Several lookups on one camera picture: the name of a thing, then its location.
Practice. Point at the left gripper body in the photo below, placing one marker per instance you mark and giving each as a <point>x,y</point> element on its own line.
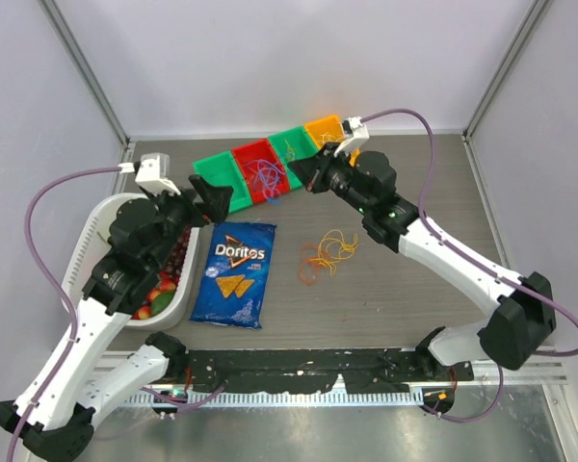
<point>183,212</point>

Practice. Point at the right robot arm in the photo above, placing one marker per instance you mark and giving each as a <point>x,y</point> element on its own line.
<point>518,317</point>

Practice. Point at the right frame post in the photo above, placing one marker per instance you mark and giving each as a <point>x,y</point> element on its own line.
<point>520,40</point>

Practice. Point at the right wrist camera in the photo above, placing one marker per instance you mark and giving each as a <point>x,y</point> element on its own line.
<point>355,135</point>

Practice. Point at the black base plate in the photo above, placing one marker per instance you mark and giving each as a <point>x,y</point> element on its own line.
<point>308,371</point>

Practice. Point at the frame post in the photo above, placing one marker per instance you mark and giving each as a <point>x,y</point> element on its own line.
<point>76,53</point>
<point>520,40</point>

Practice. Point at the left frame post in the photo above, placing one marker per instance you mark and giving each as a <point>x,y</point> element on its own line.
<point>76,53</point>

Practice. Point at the white slotted cable duct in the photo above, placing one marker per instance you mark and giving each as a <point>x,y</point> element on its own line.
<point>335,398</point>

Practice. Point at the white fruit basket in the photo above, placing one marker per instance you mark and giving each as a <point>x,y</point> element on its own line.
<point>92,245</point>

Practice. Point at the right green bin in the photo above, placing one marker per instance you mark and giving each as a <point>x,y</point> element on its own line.
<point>290,145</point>

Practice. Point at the green bin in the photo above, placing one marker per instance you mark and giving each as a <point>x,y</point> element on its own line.
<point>222,170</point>
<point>290,145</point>

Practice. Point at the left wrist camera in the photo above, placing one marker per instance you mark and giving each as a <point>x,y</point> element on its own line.
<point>152,167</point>

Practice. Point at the blue Doritos chip bag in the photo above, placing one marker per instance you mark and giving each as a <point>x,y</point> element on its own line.
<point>236,271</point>

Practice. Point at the orange bin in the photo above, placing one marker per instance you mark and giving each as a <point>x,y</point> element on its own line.
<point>322,130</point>

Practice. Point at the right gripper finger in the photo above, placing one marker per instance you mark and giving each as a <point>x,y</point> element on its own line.
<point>319,156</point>
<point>307,171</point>

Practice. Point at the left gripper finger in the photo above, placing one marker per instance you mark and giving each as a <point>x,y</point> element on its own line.
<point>157,189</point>
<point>213,202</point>

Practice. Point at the red grapes bunch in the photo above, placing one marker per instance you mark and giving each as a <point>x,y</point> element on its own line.
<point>173,268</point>

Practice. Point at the red bin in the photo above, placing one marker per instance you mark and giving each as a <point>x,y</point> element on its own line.
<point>263,171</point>

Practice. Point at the green lime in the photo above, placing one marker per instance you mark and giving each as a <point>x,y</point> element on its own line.
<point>160,303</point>

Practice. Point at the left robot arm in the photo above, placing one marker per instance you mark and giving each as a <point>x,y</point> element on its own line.
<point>56,417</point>

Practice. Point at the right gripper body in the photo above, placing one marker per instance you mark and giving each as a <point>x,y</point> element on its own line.
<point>335,175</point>

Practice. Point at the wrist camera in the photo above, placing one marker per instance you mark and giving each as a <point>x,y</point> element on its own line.
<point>355,135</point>
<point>152,167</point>

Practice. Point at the left green bin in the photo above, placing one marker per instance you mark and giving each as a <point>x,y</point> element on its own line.
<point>222,170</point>

